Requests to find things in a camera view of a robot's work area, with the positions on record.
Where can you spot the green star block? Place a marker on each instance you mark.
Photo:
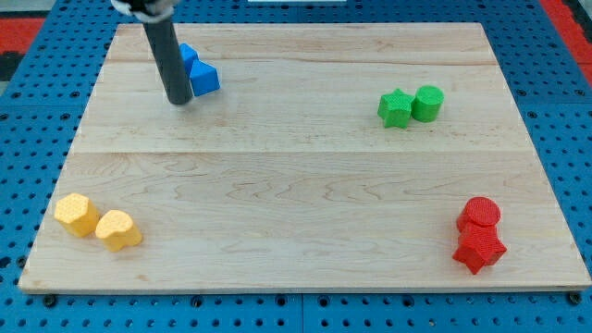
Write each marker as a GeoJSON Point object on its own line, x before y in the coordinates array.
{"type": "Point", "coordinates": [395, 109]}

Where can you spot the blue triangle block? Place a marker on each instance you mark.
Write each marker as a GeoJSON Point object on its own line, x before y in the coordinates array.
{"type": "Point", "coordinates": [204, 78]}

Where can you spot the red star block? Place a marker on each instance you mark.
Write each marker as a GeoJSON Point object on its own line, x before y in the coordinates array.
{"type": "Point", "coordinates": [478, 247]}

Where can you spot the light wooden board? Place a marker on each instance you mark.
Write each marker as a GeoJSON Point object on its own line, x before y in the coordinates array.
{"type": "Point", "coordinates": [285, 179]}

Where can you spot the green cylinder block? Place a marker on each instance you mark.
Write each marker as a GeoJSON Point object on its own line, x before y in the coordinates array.
{"type": "Point", "coordinates": [427, 103]}

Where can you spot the blue cube block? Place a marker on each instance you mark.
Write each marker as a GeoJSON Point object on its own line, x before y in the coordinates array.
{"type": "Point", "coordinates": [188, 55]}

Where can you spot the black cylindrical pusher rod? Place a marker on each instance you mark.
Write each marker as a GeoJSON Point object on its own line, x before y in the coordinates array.
{"type": "Point", "coordinates": [164, 44]}

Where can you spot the yellow heart block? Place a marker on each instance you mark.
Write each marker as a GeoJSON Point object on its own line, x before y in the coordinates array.
{"type": "Point", "coordinates": [116, 230]}

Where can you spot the red cylinder block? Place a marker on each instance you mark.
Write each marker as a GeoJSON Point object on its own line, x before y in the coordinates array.
{"type": "Point", "coordinates": [480, 211]}

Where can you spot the yellow hexagon block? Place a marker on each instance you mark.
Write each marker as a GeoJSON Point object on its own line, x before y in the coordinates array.
{"type": "Point", "coordinates": [77, 214]}

